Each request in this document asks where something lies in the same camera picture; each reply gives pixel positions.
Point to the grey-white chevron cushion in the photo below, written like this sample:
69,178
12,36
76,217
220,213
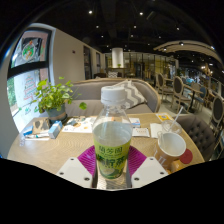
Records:
135,95

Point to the clear plastic cup with straw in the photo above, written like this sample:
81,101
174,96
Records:
171,126

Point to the small light blue carton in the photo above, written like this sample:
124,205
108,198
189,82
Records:
55,129

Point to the white round pillar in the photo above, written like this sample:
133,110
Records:
117,58

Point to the green potted plant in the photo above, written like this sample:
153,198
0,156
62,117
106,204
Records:
53,98

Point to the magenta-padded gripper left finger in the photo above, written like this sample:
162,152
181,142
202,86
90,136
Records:
75,171

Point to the orange mug with white inside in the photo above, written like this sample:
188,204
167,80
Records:
166,150

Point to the grey tufted armchair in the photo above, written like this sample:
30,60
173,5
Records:
200,133

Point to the grey curved sofa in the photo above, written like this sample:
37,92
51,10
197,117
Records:
86,100

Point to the long flat white box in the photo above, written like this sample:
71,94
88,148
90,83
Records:
36,136

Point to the decorated dark-framed window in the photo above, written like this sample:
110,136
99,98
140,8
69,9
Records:
30,76

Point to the group of ceiling lights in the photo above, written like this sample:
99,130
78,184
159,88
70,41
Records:
140,14

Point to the clear green-labelled drink bottle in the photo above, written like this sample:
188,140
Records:
112,146

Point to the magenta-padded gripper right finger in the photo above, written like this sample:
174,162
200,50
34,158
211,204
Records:
148,170

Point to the printed paper leaflet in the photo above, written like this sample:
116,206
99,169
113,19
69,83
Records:
80,125

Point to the blue and white small box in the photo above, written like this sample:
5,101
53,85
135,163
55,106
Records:
28,130

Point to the flat round red coaster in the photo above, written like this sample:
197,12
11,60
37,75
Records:
186,156

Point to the brown square card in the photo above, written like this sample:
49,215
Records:
41,125

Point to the group of dining chairs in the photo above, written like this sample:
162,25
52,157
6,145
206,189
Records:
180,88

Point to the white paper napkin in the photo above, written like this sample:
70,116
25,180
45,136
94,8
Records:
155,130

